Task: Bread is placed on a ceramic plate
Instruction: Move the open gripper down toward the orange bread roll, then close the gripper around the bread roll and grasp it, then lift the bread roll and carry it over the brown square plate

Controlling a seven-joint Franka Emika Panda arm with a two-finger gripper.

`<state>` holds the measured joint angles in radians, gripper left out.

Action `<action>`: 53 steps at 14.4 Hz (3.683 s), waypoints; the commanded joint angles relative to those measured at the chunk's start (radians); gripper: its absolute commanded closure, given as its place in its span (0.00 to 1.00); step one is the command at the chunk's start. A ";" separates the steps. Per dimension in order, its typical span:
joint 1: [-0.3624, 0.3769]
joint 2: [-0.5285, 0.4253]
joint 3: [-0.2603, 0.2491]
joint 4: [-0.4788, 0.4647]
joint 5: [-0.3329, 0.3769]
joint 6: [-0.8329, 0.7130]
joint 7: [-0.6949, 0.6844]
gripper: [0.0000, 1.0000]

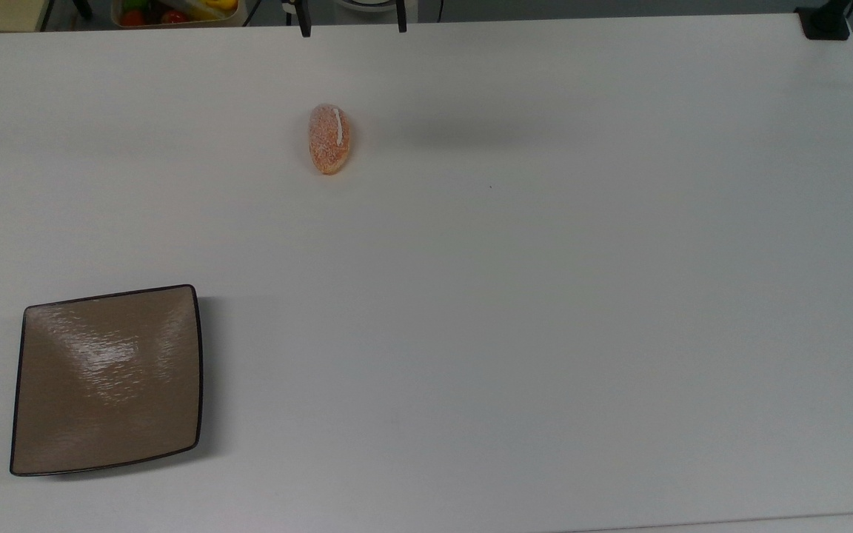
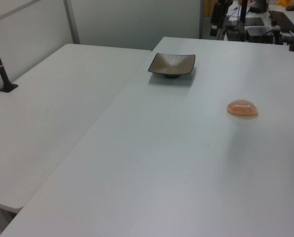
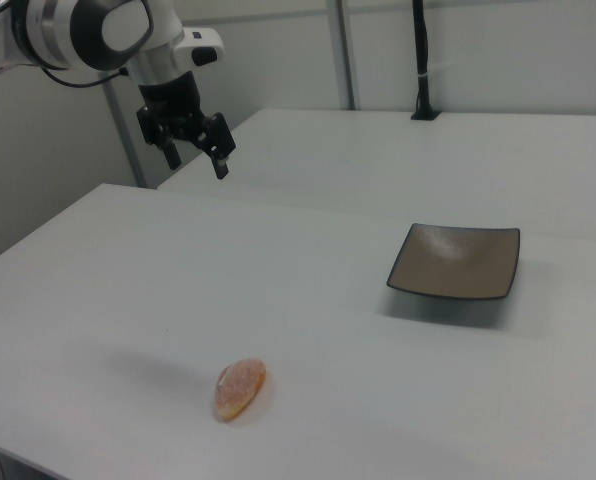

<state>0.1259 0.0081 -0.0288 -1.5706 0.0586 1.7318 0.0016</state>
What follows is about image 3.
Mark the grey metal partition post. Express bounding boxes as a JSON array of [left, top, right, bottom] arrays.
[[101, 81, 148, 190], [326, 0, 356, 111]]

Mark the black pole with base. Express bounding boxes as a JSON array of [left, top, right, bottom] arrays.
[[410, 0, 442, 122]]

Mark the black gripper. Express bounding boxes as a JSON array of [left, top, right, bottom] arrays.
[[136, 72, 238, 181]]

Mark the sugared orange bread roll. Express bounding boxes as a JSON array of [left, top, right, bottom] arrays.
[[211, 356, 268, 424]]

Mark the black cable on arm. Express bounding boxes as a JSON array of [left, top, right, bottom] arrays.
[[39, 66, 130, 90]]

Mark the square brown ceramic plate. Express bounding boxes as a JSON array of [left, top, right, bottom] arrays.
[[386, 222, 522, 302]]

